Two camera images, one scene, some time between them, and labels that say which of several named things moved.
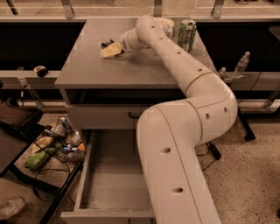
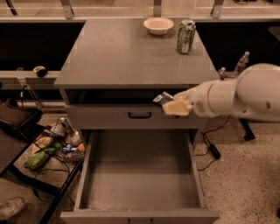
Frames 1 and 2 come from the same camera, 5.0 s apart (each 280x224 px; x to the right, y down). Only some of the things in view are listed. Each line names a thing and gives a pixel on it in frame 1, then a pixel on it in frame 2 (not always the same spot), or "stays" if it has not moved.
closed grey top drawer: [106, 116] stays
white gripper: [126, 43] -> [198, 97]
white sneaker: [10, 206] stays
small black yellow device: [41, 71] stays
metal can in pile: [66, 124] stays
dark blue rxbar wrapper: [104, 45] -> [163, 98]
